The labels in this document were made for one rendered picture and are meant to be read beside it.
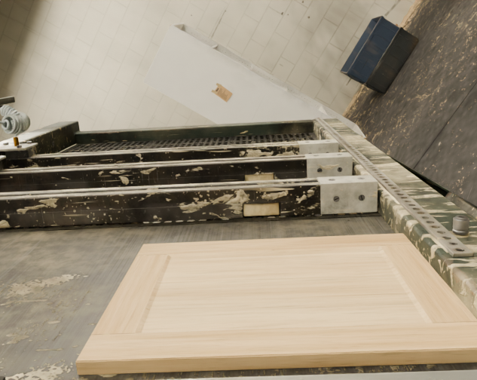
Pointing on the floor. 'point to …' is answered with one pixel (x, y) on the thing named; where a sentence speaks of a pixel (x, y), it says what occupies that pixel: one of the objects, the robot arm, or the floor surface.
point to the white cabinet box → (227, 84)
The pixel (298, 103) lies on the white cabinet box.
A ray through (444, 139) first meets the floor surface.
